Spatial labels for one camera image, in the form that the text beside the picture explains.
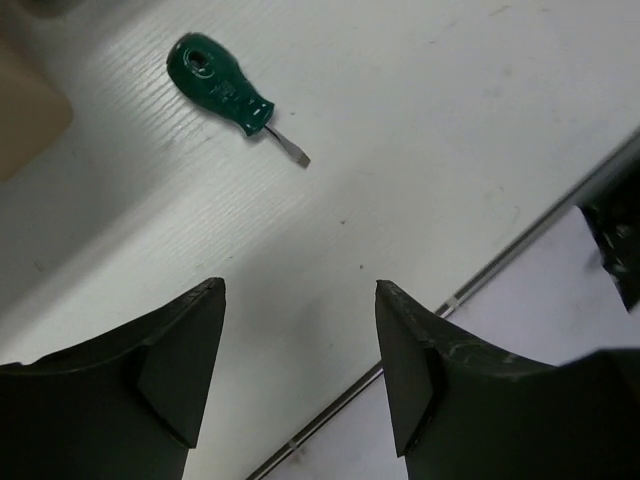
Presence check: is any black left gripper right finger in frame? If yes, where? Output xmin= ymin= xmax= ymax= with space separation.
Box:
xmin=375 ymin=280 xmax=639 ymax=479

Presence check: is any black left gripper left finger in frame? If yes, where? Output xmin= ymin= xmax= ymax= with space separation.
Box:
xmin=1 ymin=278 xmax=225 ymax=479

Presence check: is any tan plastic toolbox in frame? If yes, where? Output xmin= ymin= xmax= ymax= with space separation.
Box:
xmin=1 ymin=33 xmax=73 ymax=181

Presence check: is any green stubby flathead screwdriver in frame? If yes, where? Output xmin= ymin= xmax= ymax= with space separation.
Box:
xmin=166 ymin=32 xmax=311 ymax=168

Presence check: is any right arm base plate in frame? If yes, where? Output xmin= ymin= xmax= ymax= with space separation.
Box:
xmin=581 ymin=189 xmax=639 ymax=312

